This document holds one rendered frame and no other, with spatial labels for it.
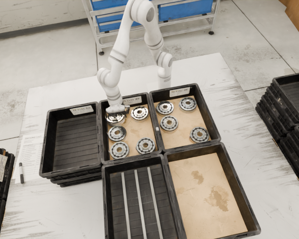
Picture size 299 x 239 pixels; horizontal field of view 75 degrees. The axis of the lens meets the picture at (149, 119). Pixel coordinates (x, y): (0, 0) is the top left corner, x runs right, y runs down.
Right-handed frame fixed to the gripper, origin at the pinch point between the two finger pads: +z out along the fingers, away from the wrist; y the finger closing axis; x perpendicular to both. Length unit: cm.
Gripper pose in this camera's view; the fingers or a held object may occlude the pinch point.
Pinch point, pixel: (120, 116)
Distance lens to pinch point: 115.7
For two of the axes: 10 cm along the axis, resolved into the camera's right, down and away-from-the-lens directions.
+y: -9.9, 1.6, -0.4
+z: 0.6, 5.6, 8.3
